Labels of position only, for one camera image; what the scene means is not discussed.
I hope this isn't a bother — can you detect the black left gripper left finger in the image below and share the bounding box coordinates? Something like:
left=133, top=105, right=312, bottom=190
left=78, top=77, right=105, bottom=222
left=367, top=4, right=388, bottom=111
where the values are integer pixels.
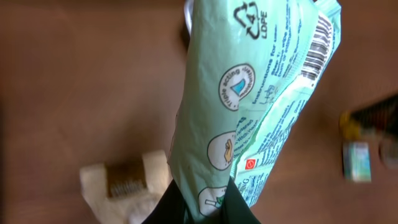
left=142, top=180, right=186, bottom=224

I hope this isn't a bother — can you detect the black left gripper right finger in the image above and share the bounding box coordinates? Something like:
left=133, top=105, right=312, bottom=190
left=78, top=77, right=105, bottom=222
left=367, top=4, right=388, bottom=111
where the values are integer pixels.
left=220, top=177, right=260, bottom=224

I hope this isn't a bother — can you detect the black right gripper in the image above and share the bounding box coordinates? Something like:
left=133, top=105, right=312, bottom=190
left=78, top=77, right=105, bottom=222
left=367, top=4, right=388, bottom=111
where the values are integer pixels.
left=350, top=94, right=397, bottom=137

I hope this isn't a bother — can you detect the brown snack packet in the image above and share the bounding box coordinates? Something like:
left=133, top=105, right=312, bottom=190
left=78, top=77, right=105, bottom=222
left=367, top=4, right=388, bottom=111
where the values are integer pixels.
left=80, top=150, right=171, bottom=224

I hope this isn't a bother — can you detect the small Kleenex tissue pack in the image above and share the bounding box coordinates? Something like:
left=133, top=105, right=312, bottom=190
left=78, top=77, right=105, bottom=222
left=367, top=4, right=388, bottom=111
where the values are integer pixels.
left=343, top=141, right=371, bottom=183

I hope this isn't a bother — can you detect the teal tissue pack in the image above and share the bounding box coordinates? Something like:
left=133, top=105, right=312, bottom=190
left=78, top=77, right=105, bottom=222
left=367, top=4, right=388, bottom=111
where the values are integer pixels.
left=169, top=0, right=341, bottom=223

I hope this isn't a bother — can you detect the green lid jar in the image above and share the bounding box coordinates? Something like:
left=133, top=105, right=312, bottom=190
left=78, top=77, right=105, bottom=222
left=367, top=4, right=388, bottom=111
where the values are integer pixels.
left=379, top=139, right=397, bottom=170

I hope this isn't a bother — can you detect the clear bottle with silver cap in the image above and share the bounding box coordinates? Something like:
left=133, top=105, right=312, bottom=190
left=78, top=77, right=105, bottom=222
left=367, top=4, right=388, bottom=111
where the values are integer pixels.
left=339, top=112, right=374, bottom=141

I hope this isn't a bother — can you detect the white barcode scanner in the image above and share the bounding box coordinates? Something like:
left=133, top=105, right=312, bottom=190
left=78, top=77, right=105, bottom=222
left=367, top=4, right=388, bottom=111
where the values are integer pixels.
left=180, top=0, right=194, bottom=50

